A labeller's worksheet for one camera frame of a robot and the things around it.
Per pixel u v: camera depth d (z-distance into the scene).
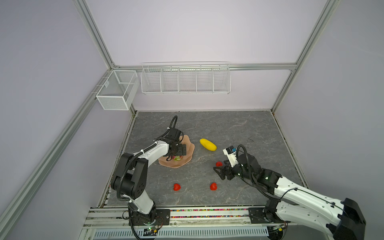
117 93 0.99
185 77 0.98
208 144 0.96
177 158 0.88
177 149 0.85
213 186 0.81
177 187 0.81
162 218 0.73
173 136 0.75
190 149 0.96
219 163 0.89
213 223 0.73
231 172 0.67
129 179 0.46
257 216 0.74
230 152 0.67
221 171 0.69
